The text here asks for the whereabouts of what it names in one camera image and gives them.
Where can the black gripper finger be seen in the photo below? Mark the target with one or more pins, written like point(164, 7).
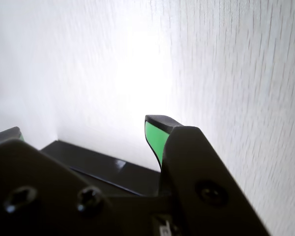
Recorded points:
point(199, 177)
point(34, 186)

